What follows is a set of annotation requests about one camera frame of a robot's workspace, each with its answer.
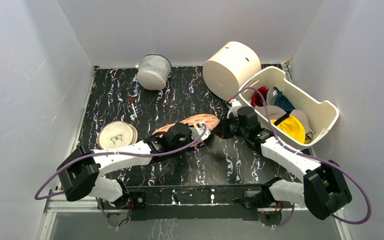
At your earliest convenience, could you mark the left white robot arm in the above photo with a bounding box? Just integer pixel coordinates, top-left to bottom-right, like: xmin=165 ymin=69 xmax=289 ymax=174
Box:
xmin=57 ymin=122 xmax=205 ymax=208

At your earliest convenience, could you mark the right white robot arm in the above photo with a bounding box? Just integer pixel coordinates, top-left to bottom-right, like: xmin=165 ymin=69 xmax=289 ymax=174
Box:
xmin=214 ymin=106 xmax=353 ymax=220

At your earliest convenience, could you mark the yellow bra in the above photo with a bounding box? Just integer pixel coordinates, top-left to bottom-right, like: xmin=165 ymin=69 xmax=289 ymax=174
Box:
xmin=270 ymin=114 xmax=309 ymax=144

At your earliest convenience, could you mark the cream perforated laundry basket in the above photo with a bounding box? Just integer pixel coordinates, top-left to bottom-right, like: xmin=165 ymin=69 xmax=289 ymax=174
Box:
xmin=240 ymin=66 xmax=340 ymax=150

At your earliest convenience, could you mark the red garment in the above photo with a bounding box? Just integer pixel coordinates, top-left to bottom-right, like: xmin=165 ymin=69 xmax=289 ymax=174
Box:
xmin=250 ymin=86 xmax=270 ymax=108

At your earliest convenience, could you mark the cream round tub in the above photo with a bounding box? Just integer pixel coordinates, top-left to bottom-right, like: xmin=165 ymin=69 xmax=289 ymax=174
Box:
xmin=202 ymin=41 xmax=262 ymax=101

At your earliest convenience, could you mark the blue garment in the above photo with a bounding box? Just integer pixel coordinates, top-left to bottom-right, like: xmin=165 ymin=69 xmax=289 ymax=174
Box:
xmin=273 ymin=87 xmax=296 ymax=114

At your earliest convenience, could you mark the small white red pen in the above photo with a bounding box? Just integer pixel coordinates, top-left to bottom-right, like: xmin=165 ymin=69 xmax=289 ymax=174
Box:
xmin=129 ymin=97 xmax=138 ymax=120

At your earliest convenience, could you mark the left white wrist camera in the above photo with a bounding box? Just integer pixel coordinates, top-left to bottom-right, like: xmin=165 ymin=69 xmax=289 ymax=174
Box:
xmin=189 ymin=121 xmax=211 ymax=144

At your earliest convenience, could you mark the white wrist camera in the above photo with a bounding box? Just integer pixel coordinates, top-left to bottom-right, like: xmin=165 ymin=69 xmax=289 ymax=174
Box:
xmin=227 ymin=98 xmax=242 ymax=119
xmin=189 ymin=121 xmax=211 ymax=144

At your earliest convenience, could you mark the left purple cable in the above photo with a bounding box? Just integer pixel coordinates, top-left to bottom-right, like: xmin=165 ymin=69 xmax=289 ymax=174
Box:
xmin=33 ymin=123 xmax=209 ymax=201

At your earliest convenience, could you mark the purple cable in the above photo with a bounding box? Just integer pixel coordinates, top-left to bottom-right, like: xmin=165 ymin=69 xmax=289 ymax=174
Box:
xmin=33 ymin=123 xmax=209 ymax=201
xmin=226 ymin=87 xmax=372 ymax=225

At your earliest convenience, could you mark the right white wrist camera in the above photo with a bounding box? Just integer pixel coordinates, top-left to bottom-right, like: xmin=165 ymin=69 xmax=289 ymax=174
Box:
xmin=227 ymin=98 xmax=242 ymax=119

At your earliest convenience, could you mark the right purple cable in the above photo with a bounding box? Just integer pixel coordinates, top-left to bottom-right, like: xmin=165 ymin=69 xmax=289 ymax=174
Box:
xmin=226 ymin=87 xmax=372 ymax=225

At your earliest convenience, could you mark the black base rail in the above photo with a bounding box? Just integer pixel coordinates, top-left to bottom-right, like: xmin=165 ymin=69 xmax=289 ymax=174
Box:
xmin=105 ymin=183 xmax=299 ymax=222

